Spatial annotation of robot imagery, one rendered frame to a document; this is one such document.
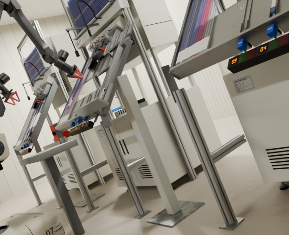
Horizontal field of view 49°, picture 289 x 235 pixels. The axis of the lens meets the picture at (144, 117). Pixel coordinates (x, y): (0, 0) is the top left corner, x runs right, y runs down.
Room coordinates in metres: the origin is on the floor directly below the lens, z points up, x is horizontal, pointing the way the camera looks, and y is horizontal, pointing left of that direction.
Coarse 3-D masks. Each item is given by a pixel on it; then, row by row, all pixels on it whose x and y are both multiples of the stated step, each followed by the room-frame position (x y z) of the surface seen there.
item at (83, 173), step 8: (64, 0) 2.67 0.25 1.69; (112, 0) 2.22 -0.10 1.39; (128, 0) 2.32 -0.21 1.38; (104, 8) 2.29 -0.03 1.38; (72, 16) 2.67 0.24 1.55; (96, 16) 2.39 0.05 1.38; (72, 24) 2.67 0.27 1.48; (88, 24) 2.50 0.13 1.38; (80, 32) 2.62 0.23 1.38; (80, 40) 2.73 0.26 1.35; (144, 104) 2.36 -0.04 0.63; (120, 112) 2.41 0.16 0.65; (104, 120) 1.92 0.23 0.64; (104, 160) 2.68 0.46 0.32; (136, 160) 2.01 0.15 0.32; (144, 160) 2.03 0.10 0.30; (88, 168) 2.58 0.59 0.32; (96, 168) 2.62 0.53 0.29; (128, 168) 1.94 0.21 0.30; (136, 216) 1.94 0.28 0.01
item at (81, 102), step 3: (96, 90) 2.11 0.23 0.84; (90, 93) 2.20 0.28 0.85; (93, 93) 2.14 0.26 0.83; (87, 96) 2.23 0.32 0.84; (81, 99) 2.32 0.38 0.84; (84, 99) 2.25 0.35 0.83; (78, 102) 2.35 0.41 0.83; (81, 102) 2.29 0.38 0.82; (84, 102) 2.22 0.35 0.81; (75, 105) 2.38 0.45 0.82; (78, 105) 2.31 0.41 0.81; (81, 105) 2.24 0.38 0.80; (75, 108) 2.34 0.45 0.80; (72, 111) 2.36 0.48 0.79; (72, 114) 2.32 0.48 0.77; (75, 114) 2.26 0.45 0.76; (72, 117) 2.28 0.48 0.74
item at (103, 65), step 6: (108, 54) 2.32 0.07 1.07; (102, 60) 2.37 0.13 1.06; (108, 60) 2.24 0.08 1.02; (96, 66) 2.41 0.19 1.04; (102, 66) 2.28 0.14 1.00; (108, 66) 2.17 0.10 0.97; (90, 72) 2.49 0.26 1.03; (96, 72) 2.34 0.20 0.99; (102, 72) 2.37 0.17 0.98; (90, 78) 2.40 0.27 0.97
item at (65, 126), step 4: (76, 116) 2.12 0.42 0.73; (80, 116) 2.08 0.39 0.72; (92, 116) 2.02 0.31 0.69; (68, 120) 2.25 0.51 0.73; (72, 120) 2.20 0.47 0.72; (76, 120) 2.17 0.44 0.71; (84, 120) 2.13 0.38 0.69; (60, 124) 2.38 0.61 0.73; (64, 124) 2.33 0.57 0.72; (68, 124) 2.30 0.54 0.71; (76, 124) 2.25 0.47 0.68; (56, 128) 2.47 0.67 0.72; (60, 128) 2.44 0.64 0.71; (64, 128) 2.41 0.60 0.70; (68, 128) 2.38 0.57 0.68
